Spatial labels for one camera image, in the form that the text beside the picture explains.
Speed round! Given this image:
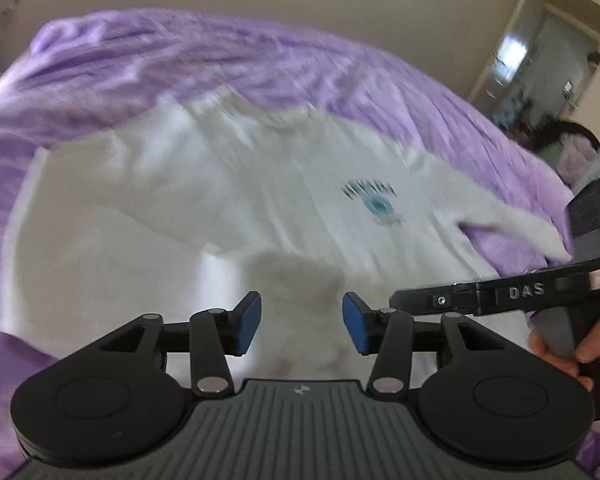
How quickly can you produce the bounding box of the purple bed cover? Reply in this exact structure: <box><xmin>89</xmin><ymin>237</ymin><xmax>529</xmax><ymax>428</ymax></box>
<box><xmin>0</xmin><ymin>9</ymin><xmax>571</xmax><ymax>479</ymax></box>

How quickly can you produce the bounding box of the person's right hand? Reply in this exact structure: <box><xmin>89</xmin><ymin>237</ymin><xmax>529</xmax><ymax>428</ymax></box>
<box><xmin>528</xmin><ymin>319</ymin><xmax>600</xmax><ymax>391</ymax></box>

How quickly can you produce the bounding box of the white printed t-shirt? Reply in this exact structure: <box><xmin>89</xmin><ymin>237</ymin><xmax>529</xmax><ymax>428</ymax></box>
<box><xmin>0</xmin><ymin>91</ymin><xmax>568</xmax><ymax>380</ymax></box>

